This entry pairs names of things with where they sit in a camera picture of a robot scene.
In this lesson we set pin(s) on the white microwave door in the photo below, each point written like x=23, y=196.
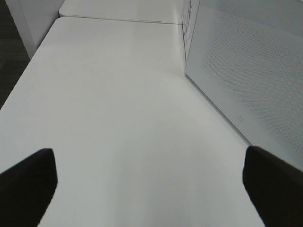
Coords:
x=247, y=57

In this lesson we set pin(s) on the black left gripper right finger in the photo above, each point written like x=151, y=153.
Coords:
x=274, y=187

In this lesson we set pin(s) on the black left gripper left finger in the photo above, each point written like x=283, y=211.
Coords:
x=27, y=188

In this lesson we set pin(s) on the white microwave oven body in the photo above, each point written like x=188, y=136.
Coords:
x=188, y=19

